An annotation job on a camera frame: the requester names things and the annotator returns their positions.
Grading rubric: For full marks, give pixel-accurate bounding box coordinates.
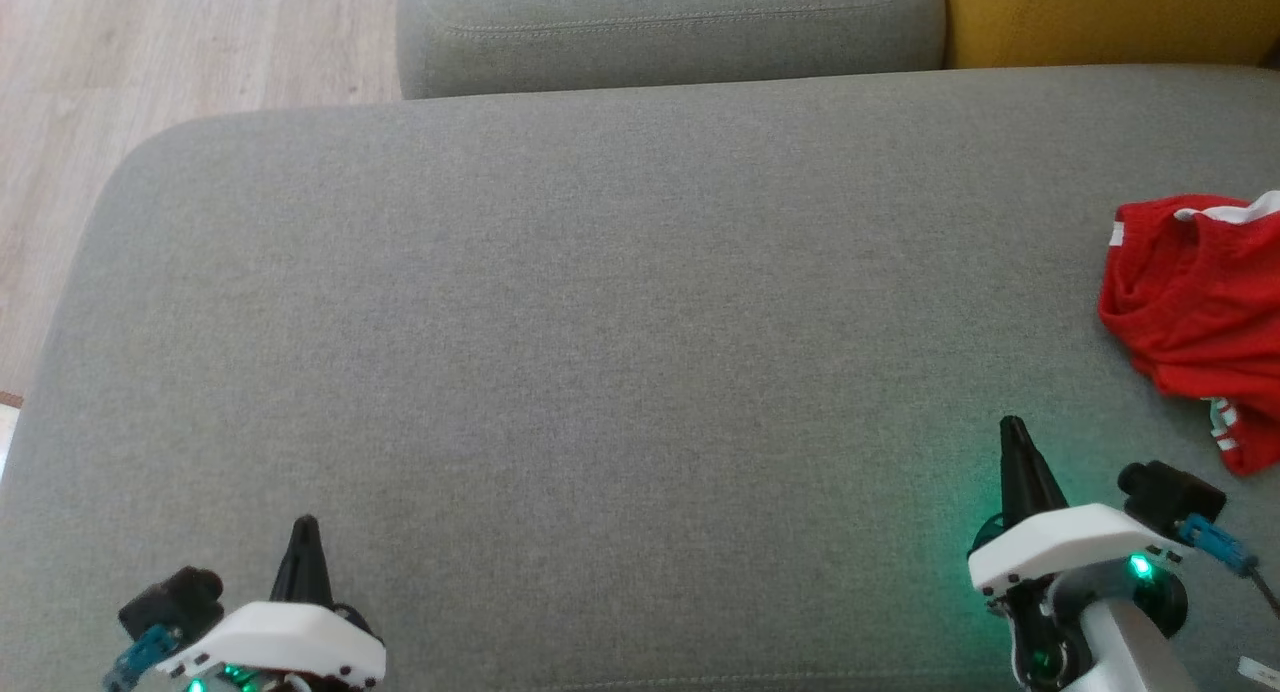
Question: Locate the grey sofa seat cushion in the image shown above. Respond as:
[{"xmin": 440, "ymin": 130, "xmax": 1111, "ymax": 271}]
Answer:
[{"xmin": 396, "ymin": 0, "xmax": 949, "ymax": 102}]

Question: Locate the blue right cable connector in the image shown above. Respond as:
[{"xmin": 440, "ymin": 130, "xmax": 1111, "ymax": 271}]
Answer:
[{"xmin": 1174, "ymin": 514, "xmax": 1260, "ymax": 579}]

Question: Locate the blue left cable connector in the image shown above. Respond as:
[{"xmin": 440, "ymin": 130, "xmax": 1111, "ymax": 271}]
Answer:
[{"xmin": 102, "ymin": 623, "xmax": 183, "ymax": 692}]

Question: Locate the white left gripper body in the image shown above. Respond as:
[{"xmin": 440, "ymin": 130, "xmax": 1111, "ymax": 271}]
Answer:
[{"xmin": 153, "ymin": 600, "xmax": 389, "ymax": 685}]

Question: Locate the yellow sofa backrest cushion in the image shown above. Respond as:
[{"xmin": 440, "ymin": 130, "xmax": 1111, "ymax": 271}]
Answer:
[{"xmin": 939, "ymin": 0, "xmax": 1280, "ymax": 71}]

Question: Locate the red shorts white stripe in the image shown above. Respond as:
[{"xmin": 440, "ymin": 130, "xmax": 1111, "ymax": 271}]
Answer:
[{"xmin": 1097, "ymin": 189, "xmax": 1280, "ymax": 405}]

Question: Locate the large grey sofa ottoman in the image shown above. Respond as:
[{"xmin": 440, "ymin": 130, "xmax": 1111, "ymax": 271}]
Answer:
[{"xmin": 0, "ymin": 64, "xmax": 1280, "ymax": 692}]

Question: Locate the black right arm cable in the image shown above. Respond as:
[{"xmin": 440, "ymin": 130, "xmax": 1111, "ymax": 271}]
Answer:
[{"xmin": 1243, "ymin": 565, "xmax": 1280, "ymax": 620}]

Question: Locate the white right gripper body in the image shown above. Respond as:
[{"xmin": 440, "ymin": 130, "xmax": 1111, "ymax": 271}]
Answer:
[{"xmin": 966, "ymin": 501, "xmax": 1188, "ymax": 599}]

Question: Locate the blue cable connector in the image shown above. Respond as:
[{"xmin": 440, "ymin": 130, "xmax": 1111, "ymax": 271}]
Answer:
[
  {"xmin": 102, "ymin": 623, "xmax": 183, "ymax": 692},
  {"xmin": 1174, "ymin": 514, "xmax": 1260, "ymax": 579}
]

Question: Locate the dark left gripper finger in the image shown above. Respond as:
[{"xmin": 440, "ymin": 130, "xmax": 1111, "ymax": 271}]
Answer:
[
  {"xmin": 269, "ymin": 515, "xmax": 308, "ymax": 606},
  {"xmin": 305, "ymin": 515, "xmax": 336, "ymax": 607}
]

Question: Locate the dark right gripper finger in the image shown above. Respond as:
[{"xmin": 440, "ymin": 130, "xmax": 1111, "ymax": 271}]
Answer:
[
  {"xmin": 1011, "ymin": 416, "xmax": 1070, "ymax": 520},
  {"xmin": 998, "ymin": 416, "xmax": 1033, "ymax": 529}
]

